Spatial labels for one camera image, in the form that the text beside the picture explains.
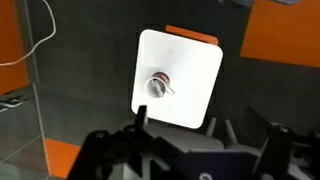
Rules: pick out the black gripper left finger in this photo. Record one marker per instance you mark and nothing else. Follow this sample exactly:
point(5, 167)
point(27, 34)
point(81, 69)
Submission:
point(141, 117)

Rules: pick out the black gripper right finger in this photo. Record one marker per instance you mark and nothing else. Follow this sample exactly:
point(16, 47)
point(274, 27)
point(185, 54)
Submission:
point(211, 127)

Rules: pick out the red mug white interior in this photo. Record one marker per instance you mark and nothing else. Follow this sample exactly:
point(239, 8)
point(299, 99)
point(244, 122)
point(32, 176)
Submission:
point(158, 85)

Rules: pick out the white square side table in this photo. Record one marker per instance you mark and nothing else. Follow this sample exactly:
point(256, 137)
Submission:
point(192, 67)

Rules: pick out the orange metal table base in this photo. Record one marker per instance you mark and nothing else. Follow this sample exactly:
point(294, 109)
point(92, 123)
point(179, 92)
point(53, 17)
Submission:
point(192, 34)

